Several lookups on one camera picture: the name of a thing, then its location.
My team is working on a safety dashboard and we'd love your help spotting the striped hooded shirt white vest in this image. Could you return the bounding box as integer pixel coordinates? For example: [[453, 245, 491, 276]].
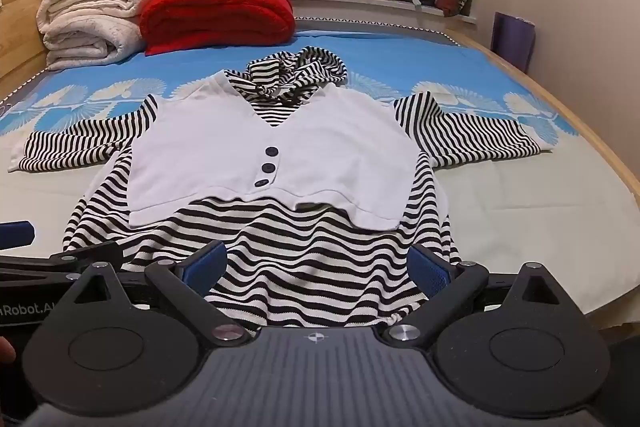
[[7, 46, 555, 329]]

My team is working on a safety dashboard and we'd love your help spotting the red folded quilt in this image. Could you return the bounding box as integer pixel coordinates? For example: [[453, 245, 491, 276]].
[[139, 0, 297, 56]]

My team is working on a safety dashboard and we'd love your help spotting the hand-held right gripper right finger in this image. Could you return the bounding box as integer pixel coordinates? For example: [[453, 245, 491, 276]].
[[382, 244, 572, 351]]

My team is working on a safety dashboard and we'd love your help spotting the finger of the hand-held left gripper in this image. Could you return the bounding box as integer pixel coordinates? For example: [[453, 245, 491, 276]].
[[0, 241, 124, 281], [0, 221, 37, 251]]

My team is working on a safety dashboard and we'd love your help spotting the white window sill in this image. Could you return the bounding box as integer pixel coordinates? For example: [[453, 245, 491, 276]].
[[287, 0, 478, 26]]

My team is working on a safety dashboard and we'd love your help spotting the blue patterned bed sheet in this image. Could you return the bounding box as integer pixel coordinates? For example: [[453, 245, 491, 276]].
[[0, 29, 640, 350]]

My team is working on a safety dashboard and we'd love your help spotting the white fluffy folded blanket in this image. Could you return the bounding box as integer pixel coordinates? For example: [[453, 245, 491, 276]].
[[37, 0, 154, 71]]

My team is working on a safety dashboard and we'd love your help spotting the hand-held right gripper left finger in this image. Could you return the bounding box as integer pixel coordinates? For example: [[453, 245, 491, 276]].
[[64, 241, 252, 351]]

